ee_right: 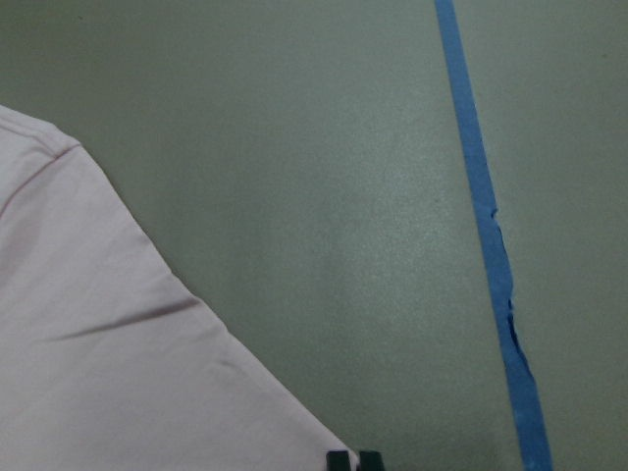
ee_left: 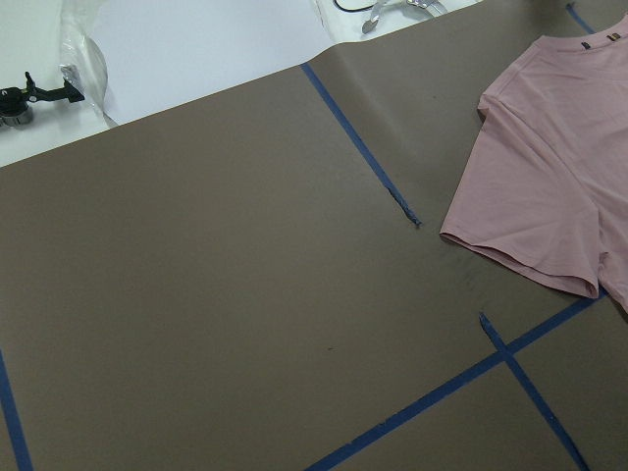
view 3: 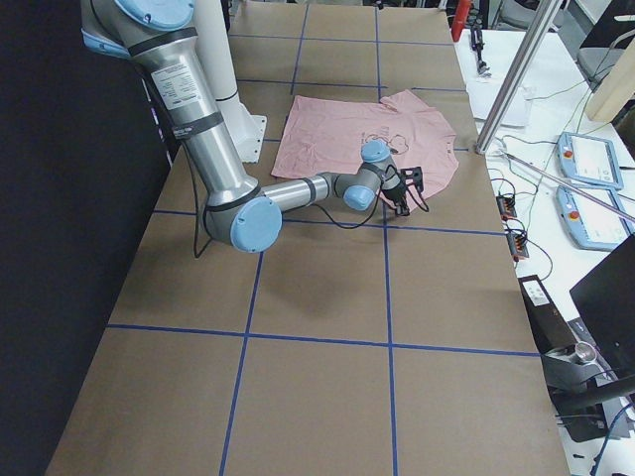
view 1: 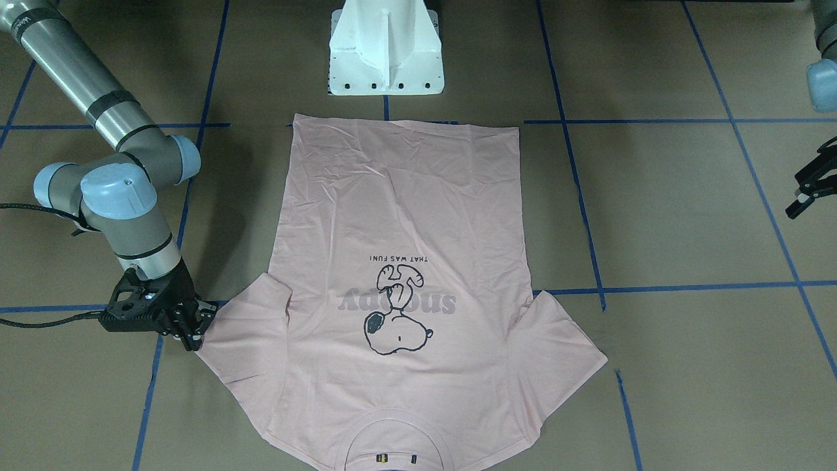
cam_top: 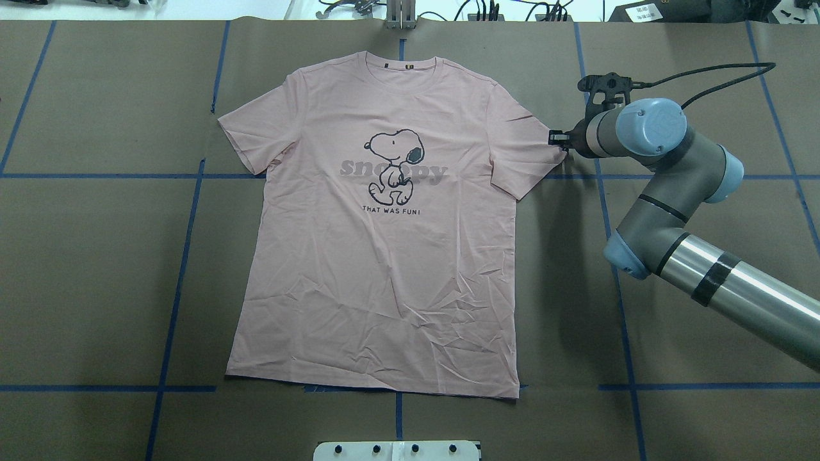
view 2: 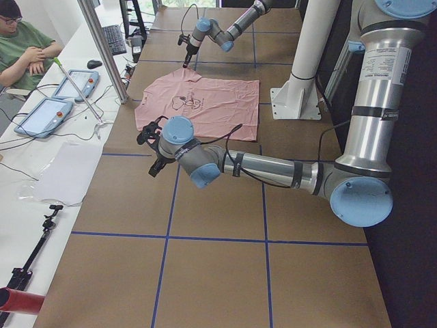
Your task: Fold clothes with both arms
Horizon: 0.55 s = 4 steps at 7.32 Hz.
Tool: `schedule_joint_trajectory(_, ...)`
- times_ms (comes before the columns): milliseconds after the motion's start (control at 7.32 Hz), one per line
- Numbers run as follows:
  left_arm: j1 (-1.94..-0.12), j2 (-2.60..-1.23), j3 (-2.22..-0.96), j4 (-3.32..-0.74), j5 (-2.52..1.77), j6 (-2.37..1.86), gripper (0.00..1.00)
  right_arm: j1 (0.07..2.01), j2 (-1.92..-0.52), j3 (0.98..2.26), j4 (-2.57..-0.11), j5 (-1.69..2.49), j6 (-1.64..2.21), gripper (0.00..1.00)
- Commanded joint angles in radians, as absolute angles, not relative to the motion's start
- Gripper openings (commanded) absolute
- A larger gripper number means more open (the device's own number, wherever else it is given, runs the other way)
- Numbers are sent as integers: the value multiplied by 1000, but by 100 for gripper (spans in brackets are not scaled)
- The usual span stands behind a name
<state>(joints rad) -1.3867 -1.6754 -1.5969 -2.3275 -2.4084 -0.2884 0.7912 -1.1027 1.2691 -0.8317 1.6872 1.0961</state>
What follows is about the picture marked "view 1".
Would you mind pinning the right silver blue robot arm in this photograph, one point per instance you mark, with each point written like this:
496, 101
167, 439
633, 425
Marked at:
116, 196

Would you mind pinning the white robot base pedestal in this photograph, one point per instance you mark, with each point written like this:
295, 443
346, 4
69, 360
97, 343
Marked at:
382, 48

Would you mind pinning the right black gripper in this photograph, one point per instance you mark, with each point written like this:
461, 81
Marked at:
179, 286

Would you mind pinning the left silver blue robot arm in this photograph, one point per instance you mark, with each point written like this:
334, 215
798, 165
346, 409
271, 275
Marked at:
821, 75

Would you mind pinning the pink Snoopy t-shirt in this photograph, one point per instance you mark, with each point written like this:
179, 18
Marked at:
396, 327

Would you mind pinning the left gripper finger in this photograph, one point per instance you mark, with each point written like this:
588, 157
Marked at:
805, 196
813, 179

